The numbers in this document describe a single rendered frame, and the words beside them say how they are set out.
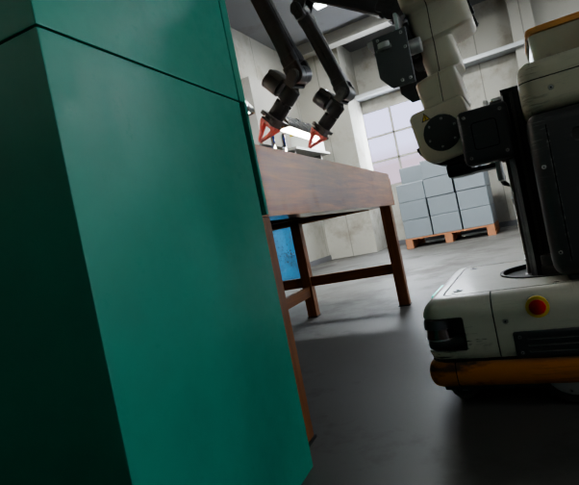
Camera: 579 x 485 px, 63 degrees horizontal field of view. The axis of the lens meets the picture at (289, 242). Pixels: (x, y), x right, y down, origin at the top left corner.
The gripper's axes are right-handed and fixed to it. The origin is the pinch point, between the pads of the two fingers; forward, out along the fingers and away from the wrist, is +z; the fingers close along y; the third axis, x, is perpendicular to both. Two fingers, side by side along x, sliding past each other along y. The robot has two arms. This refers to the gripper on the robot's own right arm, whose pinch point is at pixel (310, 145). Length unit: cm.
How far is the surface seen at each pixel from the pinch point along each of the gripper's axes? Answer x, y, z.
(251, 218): 31, 92, 8
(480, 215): 78, -503, -2
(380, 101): -168, -646, -49
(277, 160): 16, 63, 0
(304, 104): -254, -580, 26
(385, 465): 85, 87, 32
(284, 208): 27, 65, 9
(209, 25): -1, 94, -19
